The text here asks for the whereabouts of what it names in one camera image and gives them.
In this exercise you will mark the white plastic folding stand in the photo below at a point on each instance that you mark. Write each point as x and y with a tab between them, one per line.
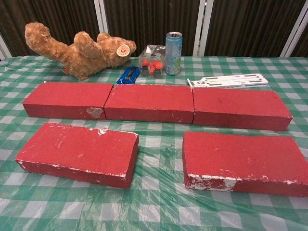
231	80

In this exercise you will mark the brown plush teddy bear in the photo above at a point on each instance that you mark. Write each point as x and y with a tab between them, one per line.
81	57

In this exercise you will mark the white frame post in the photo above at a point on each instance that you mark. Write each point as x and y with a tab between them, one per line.
297	26
202	24
101	14
4	47

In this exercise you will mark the blue drink can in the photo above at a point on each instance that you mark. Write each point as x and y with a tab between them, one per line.
173	55

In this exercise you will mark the clear box orange pieces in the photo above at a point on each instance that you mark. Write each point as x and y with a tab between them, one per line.
151	62

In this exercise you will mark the dark pleated screen panel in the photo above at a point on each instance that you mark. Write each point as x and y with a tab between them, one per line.
250	24
53	14
149	16

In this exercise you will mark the red brick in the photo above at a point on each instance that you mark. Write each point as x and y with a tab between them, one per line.
77	149
240	106
240	156
149	101
67	96

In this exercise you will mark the blue snack packet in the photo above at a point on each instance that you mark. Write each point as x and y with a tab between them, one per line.
127	75

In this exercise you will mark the green checkered tablecloth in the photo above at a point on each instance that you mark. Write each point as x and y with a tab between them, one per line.
154	207

